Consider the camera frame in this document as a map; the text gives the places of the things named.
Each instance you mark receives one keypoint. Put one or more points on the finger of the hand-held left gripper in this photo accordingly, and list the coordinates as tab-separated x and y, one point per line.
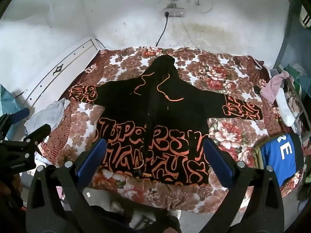
19	115
38	133

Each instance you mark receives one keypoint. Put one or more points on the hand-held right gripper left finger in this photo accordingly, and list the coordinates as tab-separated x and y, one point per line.
93	157

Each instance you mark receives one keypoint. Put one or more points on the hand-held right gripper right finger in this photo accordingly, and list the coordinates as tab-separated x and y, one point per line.
218	161

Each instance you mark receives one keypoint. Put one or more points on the black hoodie with orange print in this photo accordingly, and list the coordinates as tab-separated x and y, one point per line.
170	97

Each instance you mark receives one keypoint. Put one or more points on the person's left forearm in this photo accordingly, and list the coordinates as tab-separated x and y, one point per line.
9	187

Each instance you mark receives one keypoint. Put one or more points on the light blue cloth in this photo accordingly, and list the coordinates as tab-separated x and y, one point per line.
7	99

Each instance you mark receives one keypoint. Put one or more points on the light grey cloth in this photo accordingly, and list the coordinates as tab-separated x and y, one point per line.
46	114

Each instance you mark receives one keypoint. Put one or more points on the olive green folded cloth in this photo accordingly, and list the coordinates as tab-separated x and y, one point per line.
258	156

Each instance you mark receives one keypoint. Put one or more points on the blue folded shirt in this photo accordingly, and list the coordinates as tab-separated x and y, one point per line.
274	160

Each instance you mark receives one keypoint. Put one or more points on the white bed headboard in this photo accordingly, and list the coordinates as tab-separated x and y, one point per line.
60	63

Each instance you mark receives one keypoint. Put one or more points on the white cloth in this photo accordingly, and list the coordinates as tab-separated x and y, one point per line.
286	111

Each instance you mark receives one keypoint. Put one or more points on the floral blanket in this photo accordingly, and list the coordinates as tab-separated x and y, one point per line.
206	72

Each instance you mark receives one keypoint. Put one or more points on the pink cloth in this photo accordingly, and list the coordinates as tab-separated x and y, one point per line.
272	87

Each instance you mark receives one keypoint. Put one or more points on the white power strip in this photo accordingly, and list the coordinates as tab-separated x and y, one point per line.
173	12

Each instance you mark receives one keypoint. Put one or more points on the blue mosquito net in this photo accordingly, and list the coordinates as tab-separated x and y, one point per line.
294	12

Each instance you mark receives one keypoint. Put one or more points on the white striped jacket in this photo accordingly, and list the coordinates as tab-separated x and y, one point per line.
306	17

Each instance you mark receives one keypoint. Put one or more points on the grey metal bed frame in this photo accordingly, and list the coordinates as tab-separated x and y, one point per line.
283	46

